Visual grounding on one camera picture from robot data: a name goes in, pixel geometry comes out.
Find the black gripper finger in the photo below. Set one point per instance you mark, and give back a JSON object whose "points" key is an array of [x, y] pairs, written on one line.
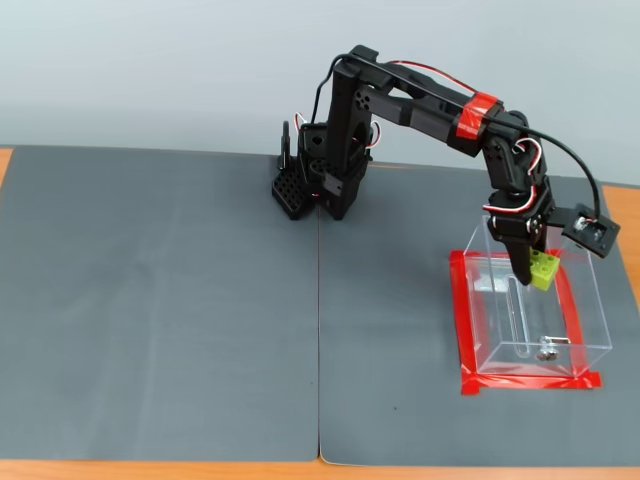
{"points": [[540, 241], [521, 262]]}

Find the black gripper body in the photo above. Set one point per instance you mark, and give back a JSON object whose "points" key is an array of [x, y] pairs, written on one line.
{"points": [[515, 227]]}

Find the green lego block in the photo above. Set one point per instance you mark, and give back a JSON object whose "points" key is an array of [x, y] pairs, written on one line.
{"points": [[544, 272]]}

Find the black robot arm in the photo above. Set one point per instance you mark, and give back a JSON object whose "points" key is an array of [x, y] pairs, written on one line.
{"points": [[345, 125]]}

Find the transparent plastic box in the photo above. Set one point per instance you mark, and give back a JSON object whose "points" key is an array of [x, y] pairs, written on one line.
{"points": [[550, 320]]}

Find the silver box lock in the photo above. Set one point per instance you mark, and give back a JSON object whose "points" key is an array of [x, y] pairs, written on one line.
{"points": [[547, 350]]}

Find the red tape wrap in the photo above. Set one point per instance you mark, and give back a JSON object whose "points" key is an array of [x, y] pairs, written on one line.
{"points": [[477, 115]]}

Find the gray table mat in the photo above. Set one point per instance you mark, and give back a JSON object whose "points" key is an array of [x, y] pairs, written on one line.
{"points": [[150, 300], [390, 325]]}

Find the black perforated table clamp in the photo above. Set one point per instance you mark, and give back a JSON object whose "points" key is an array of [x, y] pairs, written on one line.
{"points": [[290, 192]]}

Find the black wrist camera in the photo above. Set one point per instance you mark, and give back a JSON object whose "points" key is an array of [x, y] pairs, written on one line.
{"points": [[595, 232]]}

